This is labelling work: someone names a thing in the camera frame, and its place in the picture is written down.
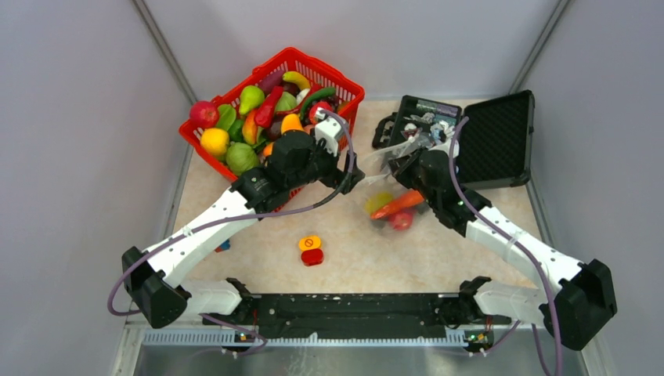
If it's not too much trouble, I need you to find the yellow and red button toy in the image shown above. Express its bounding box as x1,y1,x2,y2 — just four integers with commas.
298,235,325,266

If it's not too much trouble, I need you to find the red plastic basket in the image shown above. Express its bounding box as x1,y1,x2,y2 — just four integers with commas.
179,47,365,183

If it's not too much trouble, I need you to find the green toy cucumber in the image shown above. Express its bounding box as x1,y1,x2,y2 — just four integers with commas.
299,87,336,121

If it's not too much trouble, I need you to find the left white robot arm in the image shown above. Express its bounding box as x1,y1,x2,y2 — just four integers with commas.
107,110,364,329

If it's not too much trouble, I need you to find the red blue building block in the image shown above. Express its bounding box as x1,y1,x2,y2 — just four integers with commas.
215,240,230,253

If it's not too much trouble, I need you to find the clear zip top bag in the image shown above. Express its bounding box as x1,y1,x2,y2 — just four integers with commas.
355,138,429,237

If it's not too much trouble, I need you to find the red toy chili pepper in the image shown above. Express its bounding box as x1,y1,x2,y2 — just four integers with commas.
254,85,283,128

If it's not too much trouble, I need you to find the orange toy carrot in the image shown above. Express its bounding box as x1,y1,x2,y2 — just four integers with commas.
370,190,424,219

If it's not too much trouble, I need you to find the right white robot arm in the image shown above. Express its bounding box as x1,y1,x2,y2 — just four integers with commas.
387,149,617,351

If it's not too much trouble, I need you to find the green toy pear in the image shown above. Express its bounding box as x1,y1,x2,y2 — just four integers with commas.
238,85,265,116

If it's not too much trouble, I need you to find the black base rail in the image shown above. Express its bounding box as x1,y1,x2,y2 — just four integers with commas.
202,293,511,340

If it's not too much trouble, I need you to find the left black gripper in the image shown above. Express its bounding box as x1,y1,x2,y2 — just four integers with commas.
287,128,364,194

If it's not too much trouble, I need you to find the yellow toy lemon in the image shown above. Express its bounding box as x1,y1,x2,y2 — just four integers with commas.
200,128,230,160

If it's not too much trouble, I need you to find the yellow orange toy mango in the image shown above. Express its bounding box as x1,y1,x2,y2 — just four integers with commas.
280,114,304,135

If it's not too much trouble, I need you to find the red toy apple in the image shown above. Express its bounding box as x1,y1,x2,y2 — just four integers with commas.
189,100,220,129
388,209,414,231

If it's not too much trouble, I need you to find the black open case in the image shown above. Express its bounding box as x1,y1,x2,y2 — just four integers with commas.
372,90,535,190

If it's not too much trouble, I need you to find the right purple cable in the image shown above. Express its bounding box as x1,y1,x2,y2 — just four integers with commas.
448,116,564,376

